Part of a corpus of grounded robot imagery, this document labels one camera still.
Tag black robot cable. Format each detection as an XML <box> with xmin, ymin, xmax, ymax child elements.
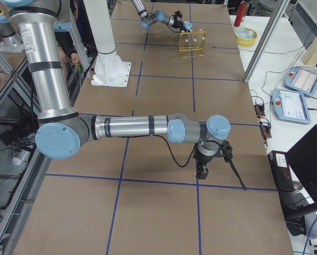
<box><xmin>151</xmin><ymin>134</ymin><xmax>199</xmax><ymax>168</ymax></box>

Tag near teach pendant tablet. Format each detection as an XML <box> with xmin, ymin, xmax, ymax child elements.
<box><xmin>272</xmin><ymin>89</ymin><xmax>311</xmax><ymax>124</ymax></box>

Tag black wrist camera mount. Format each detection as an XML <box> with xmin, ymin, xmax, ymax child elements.
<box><xmin>221</xmin><ymin>140</ymin><xmax>233</xmax><ymax>163</ymax></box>

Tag red bottle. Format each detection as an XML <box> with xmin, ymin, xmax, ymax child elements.
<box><xmin>233</xmin><ymin>1</ymin><xmax>247</xmax><ymax>27</ymax></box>

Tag light blue cup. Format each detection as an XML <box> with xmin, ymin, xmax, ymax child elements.
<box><xmin>183</xmin><ymin>21</ymin><xmax>193</xmax><ymax>32</ymax></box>

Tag teach pendant tablet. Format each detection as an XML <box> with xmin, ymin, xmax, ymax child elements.
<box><xmin>284</xmin><ymin>67</ymin><xmax>317</xmax><ymax>97</ymax></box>
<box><xmin>272</xmin><ymin>89</ymin><xmax>311</xmax><ymax>124</ymax></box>

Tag white pedestal column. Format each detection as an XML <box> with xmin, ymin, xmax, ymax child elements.
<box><xmin>84</xmin><ymin>0</ymin><xmax>131</xmax><ymax>88</ymax></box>

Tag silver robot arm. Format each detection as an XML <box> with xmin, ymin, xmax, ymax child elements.
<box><xmin>131</xmin><ymin>0</ymin><xmax>192</xmax><ymax>32</ymax></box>
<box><xmin>5</xmin><ymin>1</ymin><xmax>232</xmax><ymax>180</ymax></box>

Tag black box device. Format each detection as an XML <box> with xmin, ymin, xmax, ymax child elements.
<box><xmin>268</xmin><ymin>150</ymin><xmax>295</xmax><ymax>192</ymax></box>

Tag person in black clothes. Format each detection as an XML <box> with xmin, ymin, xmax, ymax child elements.
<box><xmin>54</xmin><ymin>0</ymin><xmax>81</xmax><ymax>67</ymax></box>

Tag far teach pendant tablet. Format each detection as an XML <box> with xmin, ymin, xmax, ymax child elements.
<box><xmin>284</xmin><ymin>67</ymin><xmax>317</xmax><ymax>97</ymax></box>

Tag gold wire cup holder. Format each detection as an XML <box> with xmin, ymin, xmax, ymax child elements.
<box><xmin>178</xmin><ymin>29</ymin><xmax>206</xmax><ymax>58</ymax></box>

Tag black computer monitor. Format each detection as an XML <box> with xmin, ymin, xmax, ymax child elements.
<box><xmin>286</xmin><ymin>124</ymin><xmax>317</xmax><ymax>196</ymax></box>

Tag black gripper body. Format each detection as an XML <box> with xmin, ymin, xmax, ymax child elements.
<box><xmin>172</xmin><ymin>16</ymin><xmax>185</xmax><ymax>31</ymax></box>
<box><xmin>193</xmin><ymin>143</ymin><xmax>223</xmax><ymax>179</ymax></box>

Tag aluminium frame post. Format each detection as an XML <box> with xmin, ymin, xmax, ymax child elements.
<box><xmin>243</xmin><ymin>0</ymin><xmax>289</xmax><ymax>83</ymax></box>

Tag green handled screwdriver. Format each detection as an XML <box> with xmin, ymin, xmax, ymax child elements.
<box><xmin>77</xmin><ymin>64</ymin><xmax>82</xmax><ymax>89</ymax></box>

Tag yellow bowl with blue plate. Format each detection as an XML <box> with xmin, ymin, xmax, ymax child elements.
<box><xmin>235</xmin><ymin>28</ymin><xmax>258</xmax><ymax>47</ymax></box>

